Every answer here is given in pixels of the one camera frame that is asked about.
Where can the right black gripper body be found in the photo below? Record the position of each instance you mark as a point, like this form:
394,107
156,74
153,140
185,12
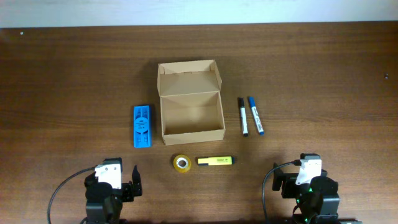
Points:
290,189

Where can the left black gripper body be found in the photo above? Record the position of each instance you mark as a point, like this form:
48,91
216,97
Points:
126,193

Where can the yellow adhesive tape roll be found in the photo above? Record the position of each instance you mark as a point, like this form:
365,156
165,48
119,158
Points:
182,163

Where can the blue plastic eraser block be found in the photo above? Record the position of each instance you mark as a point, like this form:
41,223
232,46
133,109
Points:
142,133

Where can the yellow highlighter pen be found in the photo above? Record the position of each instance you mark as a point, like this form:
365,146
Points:
216,161

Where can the black whiteboard marker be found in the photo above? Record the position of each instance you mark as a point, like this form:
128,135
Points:
243,117

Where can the brown cardboard box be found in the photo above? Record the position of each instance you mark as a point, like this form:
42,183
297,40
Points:
190,102

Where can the blue whiteboard marker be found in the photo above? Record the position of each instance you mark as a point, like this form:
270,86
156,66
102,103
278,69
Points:
255,114

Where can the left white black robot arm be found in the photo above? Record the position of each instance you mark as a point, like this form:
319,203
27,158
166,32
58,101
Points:
108,211

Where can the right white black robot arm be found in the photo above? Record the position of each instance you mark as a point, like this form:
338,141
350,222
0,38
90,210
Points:
315,194

